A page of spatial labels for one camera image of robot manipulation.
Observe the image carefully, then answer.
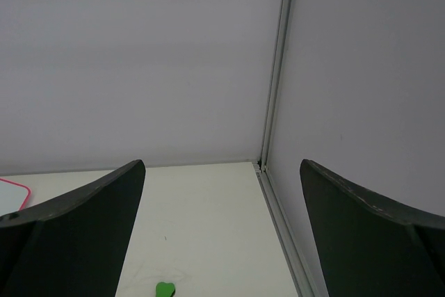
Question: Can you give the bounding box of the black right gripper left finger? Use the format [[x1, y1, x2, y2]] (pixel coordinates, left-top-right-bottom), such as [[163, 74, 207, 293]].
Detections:
[[1, 160, 145, 297]]

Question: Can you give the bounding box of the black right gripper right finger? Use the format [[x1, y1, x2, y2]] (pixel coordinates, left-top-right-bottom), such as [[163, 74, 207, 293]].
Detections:
[[300, 159, 444, 296]]

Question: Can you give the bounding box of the pink framed whiteboard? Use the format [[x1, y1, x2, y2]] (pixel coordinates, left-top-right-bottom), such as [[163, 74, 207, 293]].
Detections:
[[0, 179, 31, 215]]

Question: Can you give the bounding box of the green bone-shaped eraser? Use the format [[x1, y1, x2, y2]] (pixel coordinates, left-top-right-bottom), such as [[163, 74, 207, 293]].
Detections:
[[155, 282, 176, 297]]

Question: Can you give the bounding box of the aluminium right side rail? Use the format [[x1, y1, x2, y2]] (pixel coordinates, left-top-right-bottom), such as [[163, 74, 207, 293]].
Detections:
[[254, 163, 321, 297]]

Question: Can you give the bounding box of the aluminium corner post right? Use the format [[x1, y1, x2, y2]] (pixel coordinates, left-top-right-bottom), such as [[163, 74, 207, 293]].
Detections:
[[258, 0, 293, 171]]

